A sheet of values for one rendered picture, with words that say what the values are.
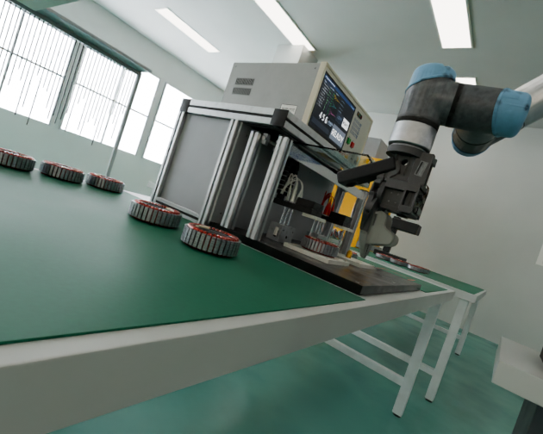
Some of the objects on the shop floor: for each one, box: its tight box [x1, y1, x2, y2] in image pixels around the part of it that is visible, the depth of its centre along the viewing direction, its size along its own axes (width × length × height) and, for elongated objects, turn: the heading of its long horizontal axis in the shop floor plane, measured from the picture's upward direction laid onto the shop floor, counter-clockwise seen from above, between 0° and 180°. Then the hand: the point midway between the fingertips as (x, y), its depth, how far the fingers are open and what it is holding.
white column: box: [272, 44, 318, 63], centre depth 530 cm, size 50×45×330 cm
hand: (361, 250), depth 63 cm, fingers closed
